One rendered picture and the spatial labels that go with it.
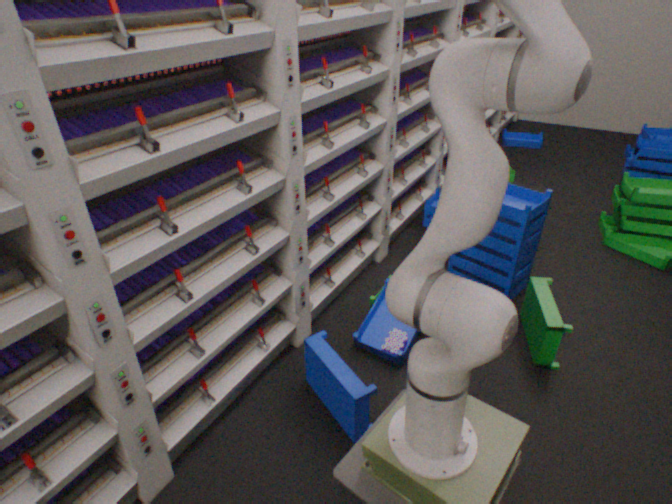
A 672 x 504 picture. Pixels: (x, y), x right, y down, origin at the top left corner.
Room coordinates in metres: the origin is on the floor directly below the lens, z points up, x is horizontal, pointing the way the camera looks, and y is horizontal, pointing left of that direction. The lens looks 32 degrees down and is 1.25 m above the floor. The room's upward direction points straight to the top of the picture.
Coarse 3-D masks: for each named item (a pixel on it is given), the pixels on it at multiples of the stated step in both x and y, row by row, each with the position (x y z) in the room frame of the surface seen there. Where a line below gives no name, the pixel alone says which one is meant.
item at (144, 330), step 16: (256, 208) 1.36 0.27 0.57; (272, 208) 1.32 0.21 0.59; (272, 224) 1.30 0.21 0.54; (288, 224) 1.29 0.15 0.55; (256, 240) 1.22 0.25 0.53; (272, 240) 1.24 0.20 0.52; (240, 256) 1.14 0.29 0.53; (256, 256) 1.15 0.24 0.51; (192, 272) 1.03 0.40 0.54; (208, 272) 1.05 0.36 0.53; (224, 272) 1.06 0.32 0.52; (240, 272) 1.10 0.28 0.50; (176, 288) 0.97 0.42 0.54; (192, 288) 0.98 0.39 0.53; (208, 288) 0.99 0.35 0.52; (224, 288) 1.05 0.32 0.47; (160, 304) 0.91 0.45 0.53; (176, 304) 0.92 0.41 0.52; (192, 304) 0.93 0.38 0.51; (128, 320) 0.84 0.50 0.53; (144, 320) 0.85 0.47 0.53; (160, 320) 0.86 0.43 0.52; (176, 320) 0.89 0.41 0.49; (144, 336) 0.81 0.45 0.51
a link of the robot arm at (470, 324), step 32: (448, 288) 0.61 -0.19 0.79; (480, 288) 0.61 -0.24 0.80; (448, 320) 0.57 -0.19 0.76; (480, 320) 0.55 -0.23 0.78; (512, 320) 0.56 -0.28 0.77; (416, 352) 0.64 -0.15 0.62; (448, 352) 0.59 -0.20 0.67; (480, 352) 0.53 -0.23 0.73; (416, 384) 0.60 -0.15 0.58; (448, 384) 0.57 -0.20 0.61
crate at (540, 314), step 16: (528, 288) 1.47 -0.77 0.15; (544, 288) 1.40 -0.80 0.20; (528, 304) 1.42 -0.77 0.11; (544, 304) 1.31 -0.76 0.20; (528, 320) 1.37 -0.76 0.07; (544, 320) 1.23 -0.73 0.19; (560, 320) 1.22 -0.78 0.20; (528, 336) 1.33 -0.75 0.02; (544, 336) 1.19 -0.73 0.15; (560, 336) 1.18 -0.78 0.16; (544, 352) 1.19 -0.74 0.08
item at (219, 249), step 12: (264, 216) 1.31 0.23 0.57; (252, 228) 1.24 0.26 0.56; (228, 240) 1.16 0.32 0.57; (240, 240) 1.19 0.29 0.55; (216, 252) 1.10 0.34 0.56; (192, 264) 1.03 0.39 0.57; (204, 264) 1.06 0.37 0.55; (168, 276) 0.97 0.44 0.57; (156, 288) 0.93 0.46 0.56; (132, 300) 0.88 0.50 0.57; (144, 300) 0.89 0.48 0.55
